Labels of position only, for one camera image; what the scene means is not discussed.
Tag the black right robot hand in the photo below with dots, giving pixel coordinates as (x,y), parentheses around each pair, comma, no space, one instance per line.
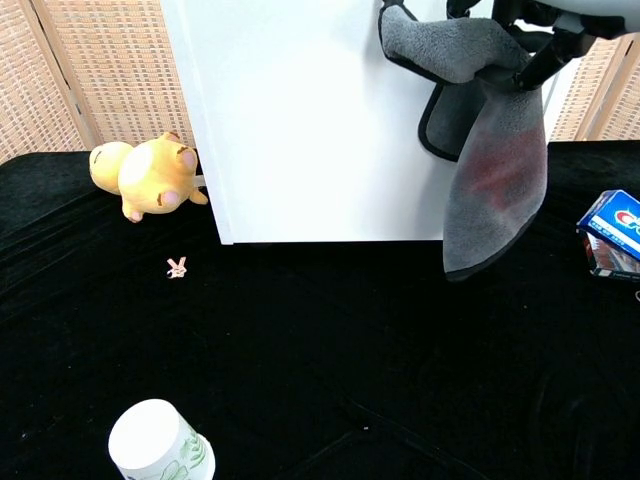
(542,57)

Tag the grey microfibre cloth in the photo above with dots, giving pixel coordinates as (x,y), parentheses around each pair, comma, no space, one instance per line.
(495,210)

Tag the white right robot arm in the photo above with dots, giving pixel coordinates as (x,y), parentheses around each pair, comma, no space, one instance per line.
(605,17)

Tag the white cabinet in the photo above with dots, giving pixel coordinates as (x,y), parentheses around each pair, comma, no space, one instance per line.
(310,125)

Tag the woven folding screen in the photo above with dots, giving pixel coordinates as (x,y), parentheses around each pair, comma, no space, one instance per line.
(100,75)
(610,90)

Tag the blue toothpaste box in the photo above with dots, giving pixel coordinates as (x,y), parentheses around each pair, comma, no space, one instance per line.
(612,220)

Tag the dark printed box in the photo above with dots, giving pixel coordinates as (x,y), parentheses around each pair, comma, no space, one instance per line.
(607,262)

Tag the black table cloth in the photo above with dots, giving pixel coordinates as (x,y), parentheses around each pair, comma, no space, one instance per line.
(300,340)

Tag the yellow plush bear toy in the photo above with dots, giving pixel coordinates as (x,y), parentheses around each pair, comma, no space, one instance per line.
(150,175)

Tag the small pink rabbit figure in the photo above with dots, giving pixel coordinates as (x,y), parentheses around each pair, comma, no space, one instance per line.
(176,269)

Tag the white paper cup green print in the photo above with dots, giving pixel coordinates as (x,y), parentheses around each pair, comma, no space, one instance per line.
(150,440)

